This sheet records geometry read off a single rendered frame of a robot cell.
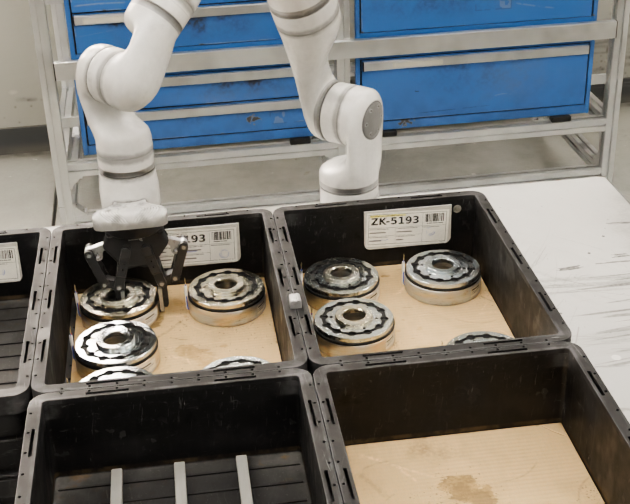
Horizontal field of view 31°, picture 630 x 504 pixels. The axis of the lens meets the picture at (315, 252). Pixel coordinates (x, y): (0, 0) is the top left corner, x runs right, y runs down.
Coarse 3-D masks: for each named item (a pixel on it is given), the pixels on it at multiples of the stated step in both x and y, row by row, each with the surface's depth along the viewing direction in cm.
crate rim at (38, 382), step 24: (168, 216) 158; (192, 216) 158; (216, 216) 158; (240, 216) 158; (264, 216) 157; (48, 264) 147; (48, 288) 141; (288, 288) 140; (48, 312) 136; (288, 312) 135; (48, 336) 132; (72, 384) 123; (96, 384) 123; (120, 384) 123
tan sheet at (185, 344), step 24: (168, 288) 161; (168, 312) 155; (264, 312) 154; (168, 336) 150; (192, 336) 149; (216, 336) 149; (240, 336) 149; (264, 336) 149; (72, 360) 145; (168, 360) 145; (192, 360) 144; (216, 360) 144
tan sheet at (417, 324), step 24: (384, 288) 159; (480, 288) 158; (312, 312) 154; (408, 312) 153; (432, 312) 153; (456, 312) 153; (480, 312) 153; (408, 336) 148; (432, 336) 148; (456, 336) 148
